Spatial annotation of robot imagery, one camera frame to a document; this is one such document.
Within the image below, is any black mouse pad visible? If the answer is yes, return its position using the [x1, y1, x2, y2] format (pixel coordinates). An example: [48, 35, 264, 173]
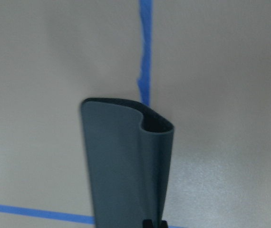
[80, 98, 174, 228]

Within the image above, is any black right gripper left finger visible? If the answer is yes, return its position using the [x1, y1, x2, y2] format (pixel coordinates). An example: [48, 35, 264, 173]
[142, 220, 153, 228]

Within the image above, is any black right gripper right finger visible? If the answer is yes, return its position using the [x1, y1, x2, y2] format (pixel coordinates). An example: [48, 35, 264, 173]
[160, 220, 168, 228]

